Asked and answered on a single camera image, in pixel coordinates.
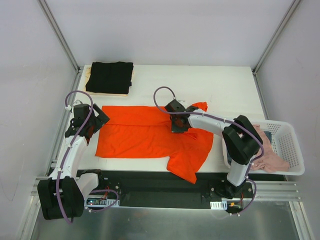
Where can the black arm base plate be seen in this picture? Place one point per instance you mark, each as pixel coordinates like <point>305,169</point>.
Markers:
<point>151,189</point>

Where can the teal blue t shirt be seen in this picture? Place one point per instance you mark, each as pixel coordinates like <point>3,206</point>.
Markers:
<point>226,155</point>

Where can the aluminium frame post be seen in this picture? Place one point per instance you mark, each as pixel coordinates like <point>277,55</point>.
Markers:
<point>277,34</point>
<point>58,33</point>

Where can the right aluminium frame post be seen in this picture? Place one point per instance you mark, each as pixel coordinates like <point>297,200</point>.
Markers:
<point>277,34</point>

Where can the right white cable duct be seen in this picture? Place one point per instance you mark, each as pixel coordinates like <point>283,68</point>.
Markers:
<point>219,205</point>

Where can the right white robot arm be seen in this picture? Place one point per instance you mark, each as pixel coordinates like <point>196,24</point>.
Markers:
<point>241,139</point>

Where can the left green circuit board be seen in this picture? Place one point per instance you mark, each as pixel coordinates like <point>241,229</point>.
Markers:
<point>96,202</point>

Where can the orange t shirt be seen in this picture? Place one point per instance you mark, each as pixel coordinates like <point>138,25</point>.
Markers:
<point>144,132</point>

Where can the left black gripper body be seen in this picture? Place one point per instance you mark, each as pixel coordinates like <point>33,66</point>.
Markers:
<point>99,117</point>

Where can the folded beige t shirt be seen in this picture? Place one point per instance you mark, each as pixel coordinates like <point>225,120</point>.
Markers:
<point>87,74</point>

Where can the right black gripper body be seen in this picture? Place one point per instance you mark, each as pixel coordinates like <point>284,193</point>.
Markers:
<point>176,122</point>

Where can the folded black t shirt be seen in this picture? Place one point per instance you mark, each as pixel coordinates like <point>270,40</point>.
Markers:
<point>110,78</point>

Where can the left aluminium frame post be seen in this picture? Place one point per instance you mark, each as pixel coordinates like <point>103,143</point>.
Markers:
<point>58,33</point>

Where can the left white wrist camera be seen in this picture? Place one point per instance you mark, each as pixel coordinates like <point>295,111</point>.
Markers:
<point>77,102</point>

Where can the pink t shirt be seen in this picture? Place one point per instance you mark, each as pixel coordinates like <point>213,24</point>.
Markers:
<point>270,162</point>

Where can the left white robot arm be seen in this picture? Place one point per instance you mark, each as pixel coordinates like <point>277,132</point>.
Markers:
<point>62,194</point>

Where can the white plastic laundry basket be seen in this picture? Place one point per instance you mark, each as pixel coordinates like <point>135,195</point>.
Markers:
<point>285,144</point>

